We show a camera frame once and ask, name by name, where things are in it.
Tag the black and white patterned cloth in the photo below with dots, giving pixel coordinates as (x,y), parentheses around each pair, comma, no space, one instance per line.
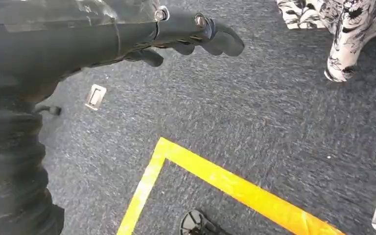
(347,29)

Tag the yellow floor tape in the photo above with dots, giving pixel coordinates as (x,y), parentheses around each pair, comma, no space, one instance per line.
(240,191)

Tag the ribbed left robot arm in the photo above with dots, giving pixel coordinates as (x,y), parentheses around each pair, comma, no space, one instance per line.
(9,168)

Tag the closed silver floor socket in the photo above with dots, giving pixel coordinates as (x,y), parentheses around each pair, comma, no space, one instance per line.
(95,96)

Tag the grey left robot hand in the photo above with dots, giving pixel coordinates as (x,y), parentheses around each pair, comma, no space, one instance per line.
(61,42)

